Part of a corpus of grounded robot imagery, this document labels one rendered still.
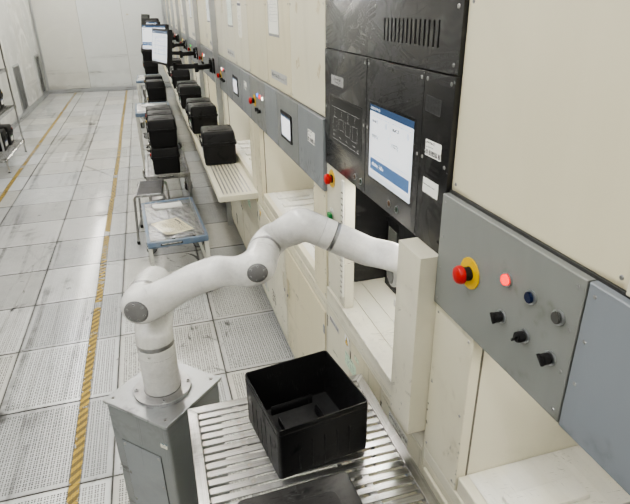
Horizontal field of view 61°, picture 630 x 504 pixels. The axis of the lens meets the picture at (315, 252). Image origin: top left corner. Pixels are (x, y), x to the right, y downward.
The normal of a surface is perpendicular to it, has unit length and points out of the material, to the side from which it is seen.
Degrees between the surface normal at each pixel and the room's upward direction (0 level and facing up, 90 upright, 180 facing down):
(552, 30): 90
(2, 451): 0
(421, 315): 90
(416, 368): 90
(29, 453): 0
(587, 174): 90
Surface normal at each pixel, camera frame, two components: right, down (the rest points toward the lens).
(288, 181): 0.29, 0.40
